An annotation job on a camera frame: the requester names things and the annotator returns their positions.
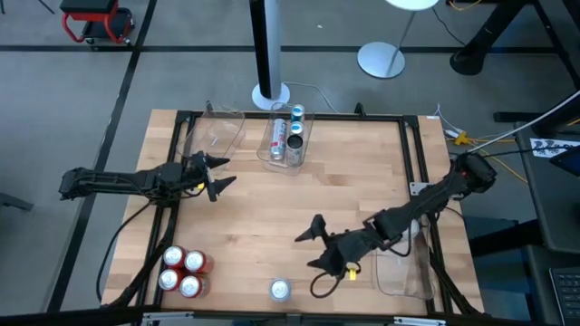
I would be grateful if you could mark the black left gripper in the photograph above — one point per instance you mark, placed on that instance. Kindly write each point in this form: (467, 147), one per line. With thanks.
(192, 176)

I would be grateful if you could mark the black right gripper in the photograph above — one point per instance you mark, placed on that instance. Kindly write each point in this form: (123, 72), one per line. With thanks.
(351, 246)

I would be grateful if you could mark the red soda can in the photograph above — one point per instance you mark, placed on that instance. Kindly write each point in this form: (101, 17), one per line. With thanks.
(190, 286)
(174, 256)
(196, 261)
(170, 279)

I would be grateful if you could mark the blue Red Bull can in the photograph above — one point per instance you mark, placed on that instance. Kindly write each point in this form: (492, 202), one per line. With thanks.
(297, 112)
(296, 128)

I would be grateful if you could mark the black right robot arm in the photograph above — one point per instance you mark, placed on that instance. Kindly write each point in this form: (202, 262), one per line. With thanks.
(423, 203)

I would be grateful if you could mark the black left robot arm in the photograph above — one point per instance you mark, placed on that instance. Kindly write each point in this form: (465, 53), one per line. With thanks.
(113, 181)

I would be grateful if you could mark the clear plastic bin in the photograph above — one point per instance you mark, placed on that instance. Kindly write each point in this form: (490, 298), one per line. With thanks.
(408, 280)
(265, 156)
(222, 131)

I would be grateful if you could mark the silver metal mounting plate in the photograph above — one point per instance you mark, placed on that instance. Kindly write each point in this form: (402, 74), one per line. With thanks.
(419, 188)

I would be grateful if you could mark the black and white tower column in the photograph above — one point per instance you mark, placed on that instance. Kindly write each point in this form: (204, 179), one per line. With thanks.
(267, 45)

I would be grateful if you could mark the red and black rolling stool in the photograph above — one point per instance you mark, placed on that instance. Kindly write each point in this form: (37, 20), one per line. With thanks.
(97, 20)

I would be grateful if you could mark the white floor lamp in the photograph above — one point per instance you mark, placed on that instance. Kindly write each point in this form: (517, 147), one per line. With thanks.
(380, 60)

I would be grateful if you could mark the grey floor foot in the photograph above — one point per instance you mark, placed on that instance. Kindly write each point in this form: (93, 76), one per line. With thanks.
(16, 201)

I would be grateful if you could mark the black crossbar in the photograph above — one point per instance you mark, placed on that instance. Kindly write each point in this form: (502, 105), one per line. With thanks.
(68, 317)

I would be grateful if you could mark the dark grey desk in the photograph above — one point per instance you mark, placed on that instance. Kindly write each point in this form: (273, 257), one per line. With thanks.
(553, 204)

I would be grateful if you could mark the white paper with black markers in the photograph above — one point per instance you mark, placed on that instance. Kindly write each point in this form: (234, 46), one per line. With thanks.
(550, 147)

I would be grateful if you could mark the black keyboard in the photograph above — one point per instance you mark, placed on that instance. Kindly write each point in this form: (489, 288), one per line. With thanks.
(568, 294)

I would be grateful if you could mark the black desk leg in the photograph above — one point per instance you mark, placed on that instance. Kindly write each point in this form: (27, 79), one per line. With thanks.
(480, 50)

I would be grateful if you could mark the black tablet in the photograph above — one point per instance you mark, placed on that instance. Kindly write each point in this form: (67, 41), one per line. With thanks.
(573, 160)

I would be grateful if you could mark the black metal table frame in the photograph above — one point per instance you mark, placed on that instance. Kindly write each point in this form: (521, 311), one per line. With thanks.
(254, 115)

